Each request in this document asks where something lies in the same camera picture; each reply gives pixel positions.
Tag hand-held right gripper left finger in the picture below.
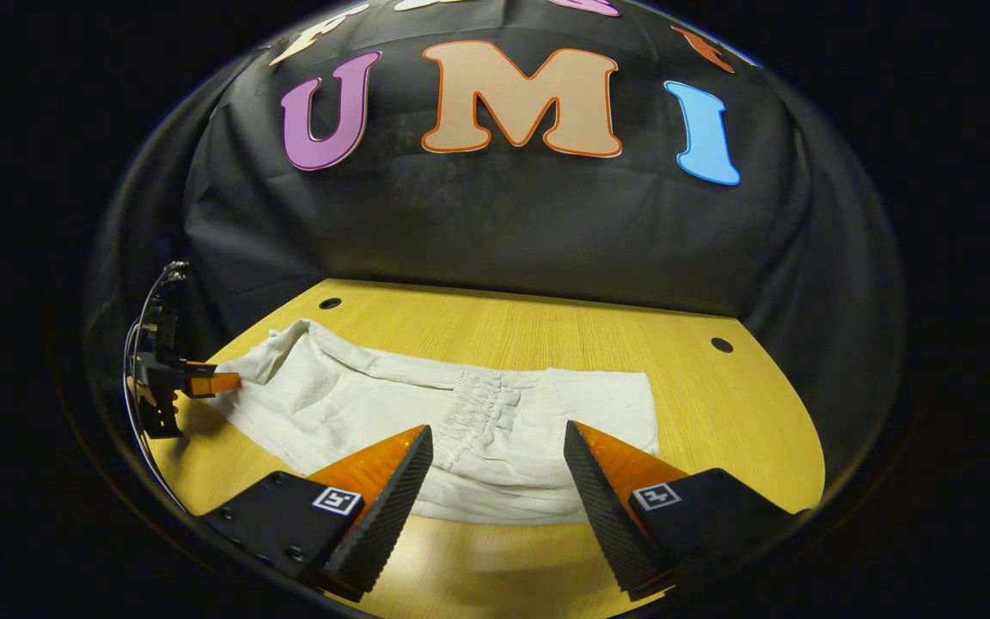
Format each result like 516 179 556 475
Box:
201 424 435 604

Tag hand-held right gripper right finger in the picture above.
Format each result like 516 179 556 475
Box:
563 420 812 603

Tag black backdrop cloth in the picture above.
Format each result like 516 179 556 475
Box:
87 0 906 482

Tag white jeans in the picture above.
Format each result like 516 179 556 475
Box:
215 318 662 527

